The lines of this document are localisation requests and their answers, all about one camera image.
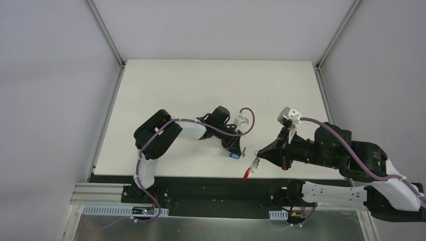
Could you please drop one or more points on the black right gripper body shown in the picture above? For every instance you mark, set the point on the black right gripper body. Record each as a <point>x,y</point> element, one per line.
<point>284,151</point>

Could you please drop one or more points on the metal key holder red handle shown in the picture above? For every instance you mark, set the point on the metal key holder red handle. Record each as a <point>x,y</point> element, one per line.
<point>252,167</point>

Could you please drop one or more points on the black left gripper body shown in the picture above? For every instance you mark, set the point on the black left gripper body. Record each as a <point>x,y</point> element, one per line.
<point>231,144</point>

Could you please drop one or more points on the silver key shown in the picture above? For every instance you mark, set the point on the silver key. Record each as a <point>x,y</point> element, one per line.
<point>244,152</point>

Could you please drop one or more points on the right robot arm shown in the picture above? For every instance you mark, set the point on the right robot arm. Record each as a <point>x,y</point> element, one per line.
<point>379,188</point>

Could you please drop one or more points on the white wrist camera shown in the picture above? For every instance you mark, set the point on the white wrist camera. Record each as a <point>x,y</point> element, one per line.
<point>241,121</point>
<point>290,118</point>

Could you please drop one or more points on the right white cable duct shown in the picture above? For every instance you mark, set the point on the right white cable duct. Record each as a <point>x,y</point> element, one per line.
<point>278,215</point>

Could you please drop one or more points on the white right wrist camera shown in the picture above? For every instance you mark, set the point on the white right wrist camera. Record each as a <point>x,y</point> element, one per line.
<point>290,118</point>

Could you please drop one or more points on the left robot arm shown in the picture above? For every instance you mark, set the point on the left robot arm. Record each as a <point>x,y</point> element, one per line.
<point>154,137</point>

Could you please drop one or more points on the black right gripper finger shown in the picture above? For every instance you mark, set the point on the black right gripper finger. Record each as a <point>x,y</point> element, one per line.
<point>273,149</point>
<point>277,160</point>

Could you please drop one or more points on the left white cable duct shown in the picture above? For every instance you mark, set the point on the left white cable duct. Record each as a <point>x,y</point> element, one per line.
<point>124,210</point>

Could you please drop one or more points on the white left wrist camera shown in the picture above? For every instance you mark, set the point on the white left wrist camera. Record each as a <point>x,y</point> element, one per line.
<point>241,121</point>

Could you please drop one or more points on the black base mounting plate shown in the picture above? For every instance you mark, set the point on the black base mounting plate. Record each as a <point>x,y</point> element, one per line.
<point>253,198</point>

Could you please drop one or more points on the white cable duct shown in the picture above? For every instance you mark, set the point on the white cable duct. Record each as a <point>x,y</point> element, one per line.
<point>124,210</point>
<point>278,215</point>

